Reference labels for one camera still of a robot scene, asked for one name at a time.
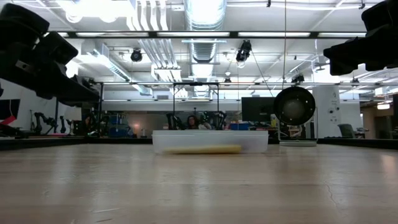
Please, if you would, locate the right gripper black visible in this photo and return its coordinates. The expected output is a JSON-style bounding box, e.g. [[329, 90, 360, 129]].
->
[[323, 0, 398, 76]]

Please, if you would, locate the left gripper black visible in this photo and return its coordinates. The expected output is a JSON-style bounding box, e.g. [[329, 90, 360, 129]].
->
[[0, 2, 101, 107]]

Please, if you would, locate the yellow highlighter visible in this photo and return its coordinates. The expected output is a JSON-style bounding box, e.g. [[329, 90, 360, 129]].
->
[[162, 143, 243, 155]]

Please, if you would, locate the clear plastic pencil box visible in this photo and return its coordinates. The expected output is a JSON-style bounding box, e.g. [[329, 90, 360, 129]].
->
[[152, 129, 269, 155]]

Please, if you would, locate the lamp with white shade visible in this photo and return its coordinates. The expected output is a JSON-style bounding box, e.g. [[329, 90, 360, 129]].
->
[[63, 106, 83, 121]]

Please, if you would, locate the white pillar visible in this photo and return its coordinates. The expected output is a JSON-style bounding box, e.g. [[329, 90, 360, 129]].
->
[[312, 85, 341, 138]]

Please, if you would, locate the thin vertical rod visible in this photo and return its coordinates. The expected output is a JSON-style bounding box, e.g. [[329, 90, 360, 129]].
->
[[282, 0, 287, 91]]

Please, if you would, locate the grey office chair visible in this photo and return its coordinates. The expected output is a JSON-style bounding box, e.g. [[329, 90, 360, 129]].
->
[[338, 123, 356, 139]]

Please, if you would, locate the clear acrylic stand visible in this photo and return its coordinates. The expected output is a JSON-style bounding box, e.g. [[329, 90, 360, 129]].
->
[[277, 115, 318, 147]]

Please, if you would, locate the black monitor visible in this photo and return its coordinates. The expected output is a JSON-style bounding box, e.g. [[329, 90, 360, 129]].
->
[[241, 96, 276, 123]]

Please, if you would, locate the black overhead crossbar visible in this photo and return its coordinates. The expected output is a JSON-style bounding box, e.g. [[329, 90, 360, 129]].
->
[[46, 30, 398, 39]]

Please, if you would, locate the person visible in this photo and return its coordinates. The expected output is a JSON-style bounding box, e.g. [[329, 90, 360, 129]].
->
[[185, 114, 200, 130]]

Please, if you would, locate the black background workstation frame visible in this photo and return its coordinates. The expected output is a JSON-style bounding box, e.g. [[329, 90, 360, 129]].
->
[[172, 81, 220, 131], [90, 81, 105, 135]]

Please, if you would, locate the black aluminium table frame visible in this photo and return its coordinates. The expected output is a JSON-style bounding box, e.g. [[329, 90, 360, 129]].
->
[[0, 136, 398, 151]]

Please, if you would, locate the black wall screen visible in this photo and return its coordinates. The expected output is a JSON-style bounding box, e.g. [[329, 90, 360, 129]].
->
[[0, 98, 21, 121]]

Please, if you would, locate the pink strap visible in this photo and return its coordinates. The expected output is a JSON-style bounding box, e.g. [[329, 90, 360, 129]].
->
[[0, 115, 17, 126]]

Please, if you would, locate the black hanging camera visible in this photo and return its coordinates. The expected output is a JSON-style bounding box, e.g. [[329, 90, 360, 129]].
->
[[235, 39, 253, 63]]

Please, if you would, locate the silver ventilation duct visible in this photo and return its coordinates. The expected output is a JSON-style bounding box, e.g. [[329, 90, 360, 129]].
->
[[183, 0, 228, 63]]

